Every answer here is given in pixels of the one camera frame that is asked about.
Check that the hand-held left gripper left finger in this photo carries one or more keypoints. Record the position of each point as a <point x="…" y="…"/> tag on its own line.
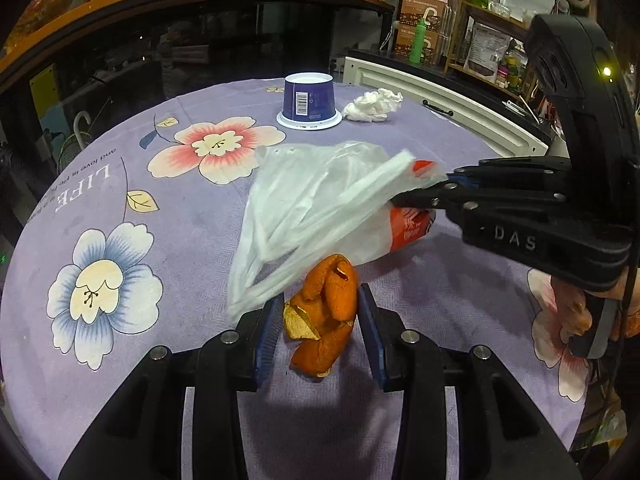
<point x="265" y="335"/>

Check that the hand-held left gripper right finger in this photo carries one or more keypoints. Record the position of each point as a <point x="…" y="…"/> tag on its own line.
<point x="372" y="335"/>

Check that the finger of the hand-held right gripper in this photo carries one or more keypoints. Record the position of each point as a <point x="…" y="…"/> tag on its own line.
<point x="510" y="171"/>
<point x="500" y="196"/>

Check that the orange peel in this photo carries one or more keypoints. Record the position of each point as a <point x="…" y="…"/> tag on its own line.
<point x="327" y="305"/>

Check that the white plastic bag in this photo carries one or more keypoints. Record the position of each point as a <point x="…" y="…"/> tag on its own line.
<point x="310" y="200"/>

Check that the person's right hand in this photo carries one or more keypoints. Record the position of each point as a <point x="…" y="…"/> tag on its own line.
<point x="567" y="310"/>

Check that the long white drawer cabinet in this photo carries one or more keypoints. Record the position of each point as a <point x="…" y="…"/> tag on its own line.
<point x="450" y="105"/>

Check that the purple floral tablecloth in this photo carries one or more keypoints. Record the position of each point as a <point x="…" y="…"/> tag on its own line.
<point x="190" y="240"/>

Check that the printed brown white packet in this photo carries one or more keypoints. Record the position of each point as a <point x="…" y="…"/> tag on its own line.
<point x="487" y="50"/>

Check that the crumpled white tissue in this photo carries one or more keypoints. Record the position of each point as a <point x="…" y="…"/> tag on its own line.
<point x="372" y="105"/>

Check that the wooden shelf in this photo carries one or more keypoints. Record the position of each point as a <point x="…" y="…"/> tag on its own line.
<point x="480" y="15"/>

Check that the green bottle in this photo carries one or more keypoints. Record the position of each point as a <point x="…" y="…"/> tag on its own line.
<point x="419" y="37"/>

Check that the stack of cardboard boxes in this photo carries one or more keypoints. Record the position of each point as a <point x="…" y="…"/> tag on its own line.
<point x="425" y="15"/>

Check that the purple paper cup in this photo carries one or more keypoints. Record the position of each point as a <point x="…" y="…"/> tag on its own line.
<point x="309" y="97"/>

